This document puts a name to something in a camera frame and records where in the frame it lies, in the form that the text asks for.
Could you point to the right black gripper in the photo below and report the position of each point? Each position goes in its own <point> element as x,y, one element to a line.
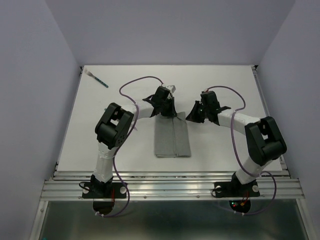
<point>192,116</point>

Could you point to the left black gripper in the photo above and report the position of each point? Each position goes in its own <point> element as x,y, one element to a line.
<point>171,113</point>

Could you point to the grey cloth napkin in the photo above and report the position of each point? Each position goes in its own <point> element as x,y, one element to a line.
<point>171,137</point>

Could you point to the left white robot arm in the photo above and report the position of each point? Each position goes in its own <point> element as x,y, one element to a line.
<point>115,125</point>

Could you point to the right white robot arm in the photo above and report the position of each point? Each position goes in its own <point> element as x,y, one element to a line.
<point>264,140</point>

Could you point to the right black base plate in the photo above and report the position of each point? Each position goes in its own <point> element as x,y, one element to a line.
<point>235,190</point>

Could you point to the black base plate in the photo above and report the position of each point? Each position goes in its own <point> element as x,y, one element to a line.
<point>235,190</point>
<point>115,190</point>

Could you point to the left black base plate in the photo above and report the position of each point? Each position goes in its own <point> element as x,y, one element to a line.
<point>115,190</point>

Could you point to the aluminium rail frame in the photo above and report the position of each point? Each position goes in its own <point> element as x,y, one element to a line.
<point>169,198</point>

